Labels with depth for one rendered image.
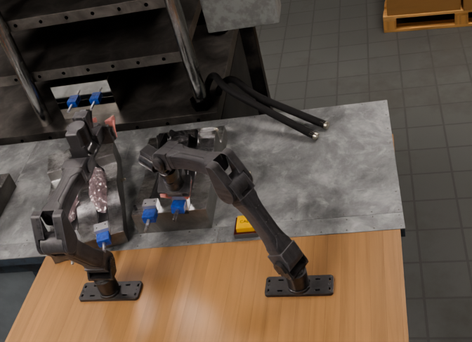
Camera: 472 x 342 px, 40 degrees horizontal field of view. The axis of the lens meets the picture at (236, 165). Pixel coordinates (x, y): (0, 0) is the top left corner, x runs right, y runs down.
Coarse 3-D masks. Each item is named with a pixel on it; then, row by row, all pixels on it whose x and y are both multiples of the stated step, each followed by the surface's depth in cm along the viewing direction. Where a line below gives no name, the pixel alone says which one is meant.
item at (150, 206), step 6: (156, 198) 215; (144, 204) 214; (150, 204) 213; (156, 204) 213; (144, 210) 214; (150, 210) 213; (156, 210) 213; (144, 216) 211; (150, 216) 210; (156, 216) 213; (144, 222) 212; (150, 222) 212
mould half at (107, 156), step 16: (112, 144) 247; (48, 160) 248; (64, 160) 246; (96, 160) 242; (112, 160) 243; (48, 176) 242; (112, 176) 235; (80, 192) 230; (112, 192) 227; (80, 208) 226; (112, 208) 225; (80, 224) 223; (112, 224) 219; (80, 240) 216; (112, 240) 217; (128, 240) 219
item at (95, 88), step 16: (64, 80) 286; (80, 80) 282; (96, 80) 279; (112, 80) 284; (128, 80) 303; (64, 96) 286; (80, 96) 285; (112, 96) 283; (64, 112) 292; (96, 112) 290; (112, 112) 289
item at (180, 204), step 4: (172, 200) 210; (176, 200) 209; (180, 200) 209; (184, 200) 209; (188, 200) 211; (172, 204) 207; (176, 204) 207; (180, 204) 207; (184, 204) 207; (188, 204) 211; (172, 208) 206; (176, 208) 206; (180, 208) 206; (184, 208) 207; (188, 208) 211; (172, 212) 207; (176, 212) 204; (180, 212) 207; (184, 212) 207; (176, 216) 203; (172, 220) 202
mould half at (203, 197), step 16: (208, 128) 250; (224, 128) 248; (208, 144) 231; (224, 144) 246; (208, 176) 223; (144, 192) 224; (192, 192) 217; (208, 192) 216; (160, 208) 215; (192, 208) 211; (208, 208) 213; (144, 224) 217; (160, 224) 217; (176, 224) 216; (192, 224) 215; (208, 224) 214
